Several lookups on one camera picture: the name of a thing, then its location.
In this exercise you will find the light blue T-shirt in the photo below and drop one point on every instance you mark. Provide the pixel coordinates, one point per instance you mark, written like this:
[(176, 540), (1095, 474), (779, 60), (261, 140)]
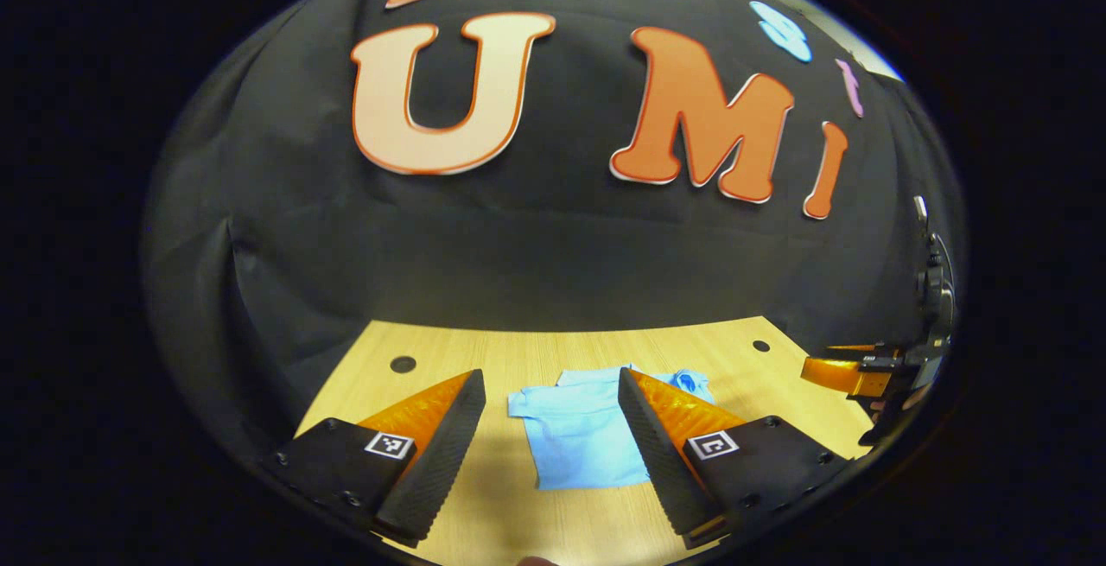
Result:
[(579, 436)]

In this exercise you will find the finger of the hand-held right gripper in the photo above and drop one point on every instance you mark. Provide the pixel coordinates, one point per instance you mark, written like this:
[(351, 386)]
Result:
[(855, 347), (834, 373)]

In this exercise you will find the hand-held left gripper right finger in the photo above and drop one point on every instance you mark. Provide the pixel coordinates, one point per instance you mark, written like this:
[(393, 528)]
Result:
[(661, 462)]

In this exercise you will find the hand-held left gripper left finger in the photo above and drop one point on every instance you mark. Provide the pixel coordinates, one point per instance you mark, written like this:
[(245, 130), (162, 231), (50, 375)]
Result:
[(441, 462)]

